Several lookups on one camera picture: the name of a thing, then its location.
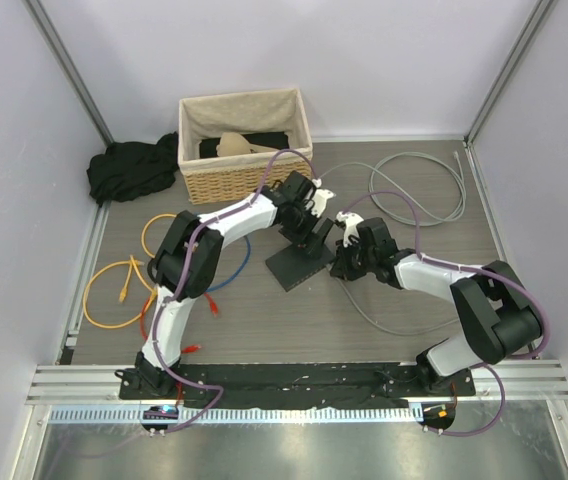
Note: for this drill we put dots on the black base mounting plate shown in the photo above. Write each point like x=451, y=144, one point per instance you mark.
x=302, y=386

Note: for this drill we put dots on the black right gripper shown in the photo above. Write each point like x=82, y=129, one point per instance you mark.
x=342, y=266

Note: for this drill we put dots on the black network switch box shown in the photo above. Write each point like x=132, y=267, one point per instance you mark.
x=292, y=266

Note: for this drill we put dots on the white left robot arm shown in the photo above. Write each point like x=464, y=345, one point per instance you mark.
x=186, y=262

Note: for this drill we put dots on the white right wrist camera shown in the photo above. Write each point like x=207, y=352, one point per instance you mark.
x=349, y=222

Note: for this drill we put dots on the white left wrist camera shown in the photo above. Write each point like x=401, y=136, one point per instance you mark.
x=318, y=202

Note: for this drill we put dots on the aluminium front rail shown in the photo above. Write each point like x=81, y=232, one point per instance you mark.
x=103, y=391

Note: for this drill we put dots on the black cloth pile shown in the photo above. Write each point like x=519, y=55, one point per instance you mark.
x=126, y=171

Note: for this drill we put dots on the black cloth in basket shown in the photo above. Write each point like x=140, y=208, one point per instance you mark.
x=277, y=140

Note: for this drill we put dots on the beige object in basket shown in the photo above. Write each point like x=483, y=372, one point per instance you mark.
x=235, y=144

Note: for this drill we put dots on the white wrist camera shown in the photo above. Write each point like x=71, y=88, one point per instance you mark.
x=349, y=222
x=318, y=202

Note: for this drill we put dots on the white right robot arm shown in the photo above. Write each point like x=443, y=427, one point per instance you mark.
x=497, y=315

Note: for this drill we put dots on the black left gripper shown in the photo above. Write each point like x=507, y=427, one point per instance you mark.
x=317, y=242

